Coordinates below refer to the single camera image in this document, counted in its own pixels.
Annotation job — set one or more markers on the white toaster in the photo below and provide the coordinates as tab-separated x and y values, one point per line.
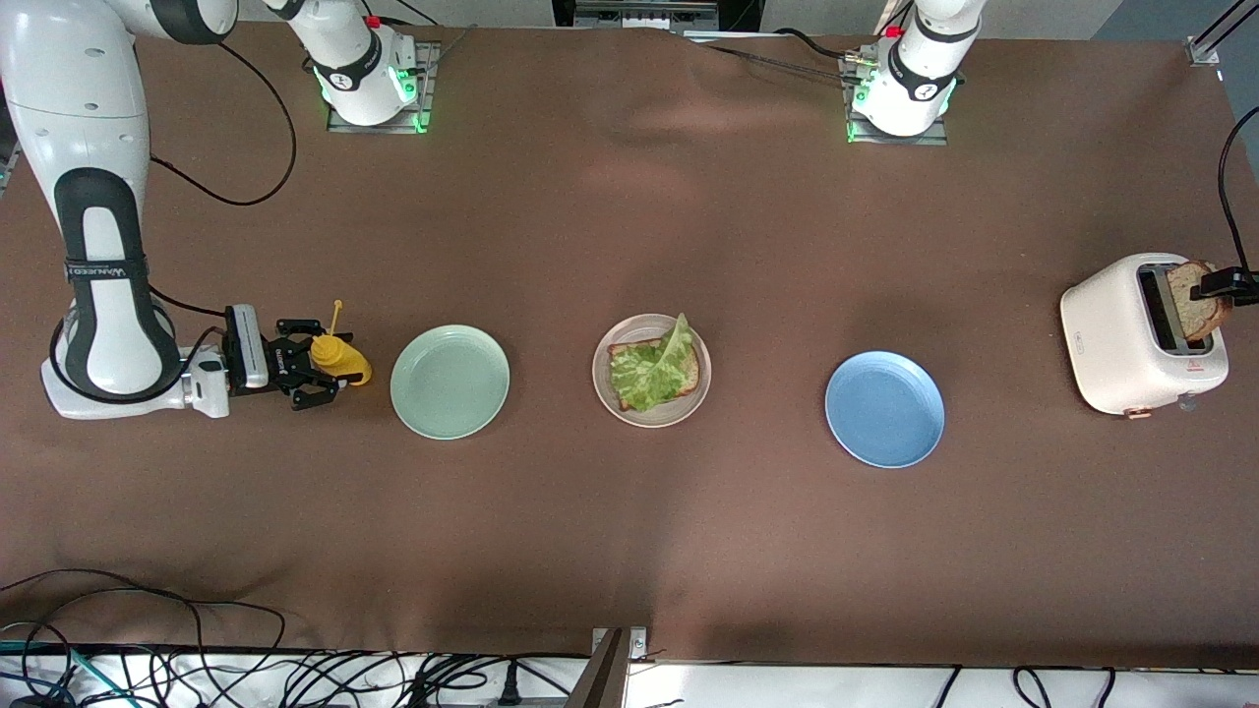
1107	339

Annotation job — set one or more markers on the aluminium frame rail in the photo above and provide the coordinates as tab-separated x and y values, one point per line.
1205	49

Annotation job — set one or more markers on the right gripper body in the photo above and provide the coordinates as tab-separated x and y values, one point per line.
283	361

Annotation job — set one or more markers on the yellow squeeze bottle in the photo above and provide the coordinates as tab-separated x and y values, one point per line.
344	359

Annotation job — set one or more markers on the metal camera post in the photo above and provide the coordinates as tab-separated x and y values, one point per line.
602	678

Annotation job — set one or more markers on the blue plate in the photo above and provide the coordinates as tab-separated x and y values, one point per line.
885	410

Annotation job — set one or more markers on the beige plate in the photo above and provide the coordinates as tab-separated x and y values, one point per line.
602	388

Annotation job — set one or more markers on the brown table cloth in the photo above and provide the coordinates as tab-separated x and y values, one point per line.
629	551

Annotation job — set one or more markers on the brown bread slice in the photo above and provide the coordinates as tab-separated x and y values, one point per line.
690	366
1198	315

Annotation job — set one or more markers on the green lettuce leaf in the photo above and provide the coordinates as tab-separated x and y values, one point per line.
649	379

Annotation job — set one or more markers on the grey power strip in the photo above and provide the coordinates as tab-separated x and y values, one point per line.
644	15

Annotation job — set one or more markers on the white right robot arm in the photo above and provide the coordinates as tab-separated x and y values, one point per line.
98	295

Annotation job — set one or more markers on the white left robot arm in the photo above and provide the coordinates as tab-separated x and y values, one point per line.
920	84

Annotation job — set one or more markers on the mint green plate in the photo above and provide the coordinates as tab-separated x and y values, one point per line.
449	383

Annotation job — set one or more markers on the black power plug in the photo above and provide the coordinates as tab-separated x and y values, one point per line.
509	693

